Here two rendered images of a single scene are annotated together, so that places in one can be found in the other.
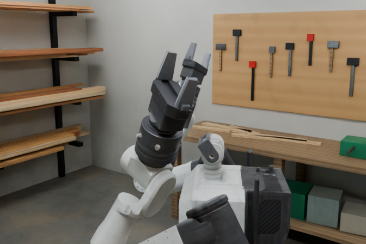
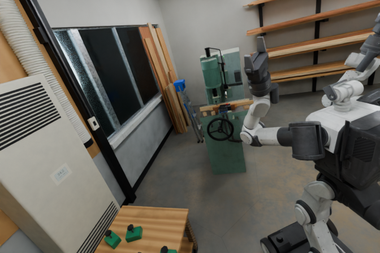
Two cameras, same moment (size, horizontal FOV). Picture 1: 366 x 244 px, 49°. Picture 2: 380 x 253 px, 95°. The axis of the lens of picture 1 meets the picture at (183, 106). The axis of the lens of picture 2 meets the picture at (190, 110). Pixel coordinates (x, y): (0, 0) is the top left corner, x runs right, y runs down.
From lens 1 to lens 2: 61 cm
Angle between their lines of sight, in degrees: 72
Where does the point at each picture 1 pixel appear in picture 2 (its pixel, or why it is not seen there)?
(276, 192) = (371, 135)
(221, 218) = (298, 132)
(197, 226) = (285, 131)
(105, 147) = not seen: outside the picture
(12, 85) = (343, 29)
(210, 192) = (320, 117)
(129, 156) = not seen: hidden behind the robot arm
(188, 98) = (249, 65)
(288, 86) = not seen: outside the picture
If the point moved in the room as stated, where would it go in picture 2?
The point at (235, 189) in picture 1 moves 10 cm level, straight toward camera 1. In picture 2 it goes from (339, 121) to (316, 130)
